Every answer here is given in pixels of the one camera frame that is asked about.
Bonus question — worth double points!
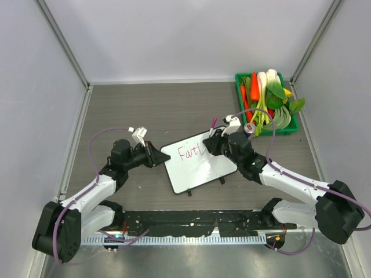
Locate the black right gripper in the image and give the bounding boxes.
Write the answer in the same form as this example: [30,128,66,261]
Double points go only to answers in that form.
[203,128,242,166]

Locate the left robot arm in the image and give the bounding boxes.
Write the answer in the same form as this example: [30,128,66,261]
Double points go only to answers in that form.
[31,140,170,263]

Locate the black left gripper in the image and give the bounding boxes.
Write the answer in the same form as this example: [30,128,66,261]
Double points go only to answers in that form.
[123,141,169,170]

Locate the yellow pepper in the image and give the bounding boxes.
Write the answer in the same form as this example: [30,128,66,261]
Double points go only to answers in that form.
[283,88,293,104]

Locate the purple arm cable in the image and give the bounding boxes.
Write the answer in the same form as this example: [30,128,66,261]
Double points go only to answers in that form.
[233,108,371,255]
[52,126,148,265]

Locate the white slotted cable duct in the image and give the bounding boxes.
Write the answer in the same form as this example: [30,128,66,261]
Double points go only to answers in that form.
[81,233,267,247]

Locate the large orange carrot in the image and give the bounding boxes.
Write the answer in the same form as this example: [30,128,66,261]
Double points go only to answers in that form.
[250,72,260,101]

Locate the pale green bok choy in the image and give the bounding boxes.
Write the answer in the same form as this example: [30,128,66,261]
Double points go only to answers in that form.
[263,106,291,131]

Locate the magenta capped white marker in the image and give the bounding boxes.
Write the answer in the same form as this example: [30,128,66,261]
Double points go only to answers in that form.
[208,117,218,138]

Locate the white green bok choy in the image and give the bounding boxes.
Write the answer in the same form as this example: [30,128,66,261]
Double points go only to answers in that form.
[257,69,288,110]

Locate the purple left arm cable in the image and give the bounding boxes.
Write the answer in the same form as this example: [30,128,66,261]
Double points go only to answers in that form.
[52,126,148,265]

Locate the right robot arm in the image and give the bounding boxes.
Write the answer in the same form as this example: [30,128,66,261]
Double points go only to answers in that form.
[203,132,370,244]

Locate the red chili pepper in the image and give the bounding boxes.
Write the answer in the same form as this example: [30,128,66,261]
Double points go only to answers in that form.
[267,108,274,119]

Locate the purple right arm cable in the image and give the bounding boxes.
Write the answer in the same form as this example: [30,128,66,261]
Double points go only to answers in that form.
[233,108,371,255]

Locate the white whiteboard black frame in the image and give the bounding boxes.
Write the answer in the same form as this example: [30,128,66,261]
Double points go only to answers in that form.
[160,131,237,194]

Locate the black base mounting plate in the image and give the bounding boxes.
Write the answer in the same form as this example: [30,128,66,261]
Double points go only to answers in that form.
[125,210,296,237]

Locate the green leaf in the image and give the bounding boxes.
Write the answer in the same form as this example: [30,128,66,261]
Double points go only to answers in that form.
[289,98,305,115]

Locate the blue silver drink can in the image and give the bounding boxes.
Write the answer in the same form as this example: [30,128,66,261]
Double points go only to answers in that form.
[243,123,256,140]

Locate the small orange carrot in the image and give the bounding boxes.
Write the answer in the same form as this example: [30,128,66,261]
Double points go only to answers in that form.
[240,85,253,123]

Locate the green celery stalks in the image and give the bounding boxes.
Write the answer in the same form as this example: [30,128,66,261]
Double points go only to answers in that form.
[252,97,270,137]

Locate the green plastic vegetable bin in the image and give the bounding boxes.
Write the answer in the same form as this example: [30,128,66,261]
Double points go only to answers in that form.
[235,73,299,136]

